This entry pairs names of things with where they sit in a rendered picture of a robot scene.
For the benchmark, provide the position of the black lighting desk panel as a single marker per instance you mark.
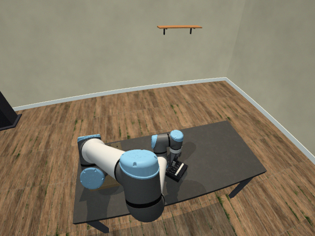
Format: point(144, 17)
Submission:
point(176, 172)

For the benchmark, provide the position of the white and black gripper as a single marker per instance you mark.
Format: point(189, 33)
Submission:
point(175, 160)

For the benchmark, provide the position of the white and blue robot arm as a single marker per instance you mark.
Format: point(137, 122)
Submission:
point(140, 172)

